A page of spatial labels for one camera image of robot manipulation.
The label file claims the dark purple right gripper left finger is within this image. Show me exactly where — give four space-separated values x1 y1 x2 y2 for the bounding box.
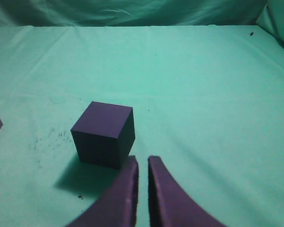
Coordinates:
67 156 139 227

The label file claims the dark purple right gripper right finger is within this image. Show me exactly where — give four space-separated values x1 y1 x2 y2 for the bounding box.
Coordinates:
148 156 225 227

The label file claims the dark purple cube block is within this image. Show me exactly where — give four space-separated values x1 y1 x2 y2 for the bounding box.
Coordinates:
71 101 135 169

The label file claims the green table cloth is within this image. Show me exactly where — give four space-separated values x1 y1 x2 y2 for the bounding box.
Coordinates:
0 0 284 227

